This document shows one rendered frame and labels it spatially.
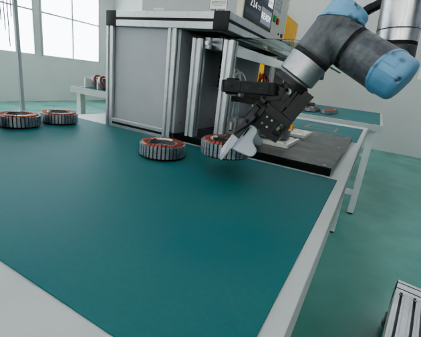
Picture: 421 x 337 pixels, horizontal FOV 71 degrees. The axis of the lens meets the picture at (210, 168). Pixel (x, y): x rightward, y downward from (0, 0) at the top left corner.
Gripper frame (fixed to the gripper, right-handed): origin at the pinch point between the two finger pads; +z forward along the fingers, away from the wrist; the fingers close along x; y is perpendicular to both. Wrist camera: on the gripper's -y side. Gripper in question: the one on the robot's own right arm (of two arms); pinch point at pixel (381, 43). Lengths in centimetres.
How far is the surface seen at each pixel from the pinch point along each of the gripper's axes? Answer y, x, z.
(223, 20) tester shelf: -25, -72, 6
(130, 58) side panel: -58, -75, 17
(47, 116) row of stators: -72, -95, 37
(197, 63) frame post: -33, -71, 17
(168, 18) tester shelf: -43, -74, 6
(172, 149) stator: -22, -90, 37
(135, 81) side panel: -56, -75, 24
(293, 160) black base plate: -2, -66, 38
